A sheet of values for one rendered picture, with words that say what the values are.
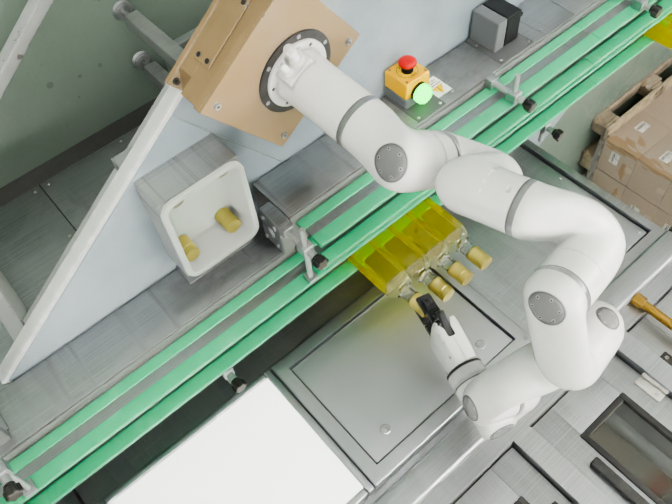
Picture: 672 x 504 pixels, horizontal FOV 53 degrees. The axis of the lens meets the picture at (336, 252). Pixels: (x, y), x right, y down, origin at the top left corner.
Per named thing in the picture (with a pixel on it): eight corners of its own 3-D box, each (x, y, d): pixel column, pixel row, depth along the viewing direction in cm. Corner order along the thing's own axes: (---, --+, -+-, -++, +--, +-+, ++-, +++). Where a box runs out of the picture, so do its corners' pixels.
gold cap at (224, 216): (231, 206, 139) (244, 219, 136) (225, 220, 140) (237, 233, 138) (218, 206, 136) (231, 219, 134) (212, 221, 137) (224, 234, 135)
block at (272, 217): (262, 237, 145) (282, 256, 141) (255, 209, 137) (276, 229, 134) (275, 227, 146) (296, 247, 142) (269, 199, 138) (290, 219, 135)
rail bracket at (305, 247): (284, 261, 143) (322, 298, 137) (272, 212, 129) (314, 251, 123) (295, 253, 144) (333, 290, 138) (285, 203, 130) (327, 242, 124)
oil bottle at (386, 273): (329, 245, 153) (395, 305, 143) (328, 230, 148) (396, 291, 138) (348, 231, 155) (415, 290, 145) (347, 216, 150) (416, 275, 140)
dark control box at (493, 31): (467, 37, 162) (494, 53, 158) (470, 8, 156) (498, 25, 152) (491, 21, 165) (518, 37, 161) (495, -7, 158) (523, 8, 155)
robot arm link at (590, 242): (500, 206, 88) (606, 251, 81) (549, 159, 96) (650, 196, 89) (488, 282, 97) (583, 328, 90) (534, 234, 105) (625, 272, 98)
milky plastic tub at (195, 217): (167, 255, 137) (191, 281, 133) (132, 183, 119) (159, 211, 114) (237, 207, 143) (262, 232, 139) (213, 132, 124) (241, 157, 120)
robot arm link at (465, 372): (486, 387, 134) (479, 375, 135) (492, 367, 126) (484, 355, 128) (453, 402, 132) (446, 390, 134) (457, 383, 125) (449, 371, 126)
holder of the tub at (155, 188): (173, 268, 142) (194, 291, 138) (132, 182, 119) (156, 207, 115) (239, 222, 147) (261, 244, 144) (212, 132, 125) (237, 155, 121)
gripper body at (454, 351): (481, 379, 135) (453, 333, 141) (488, 355, 126) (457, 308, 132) (448, 394, 133) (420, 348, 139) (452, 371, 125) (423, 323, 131)
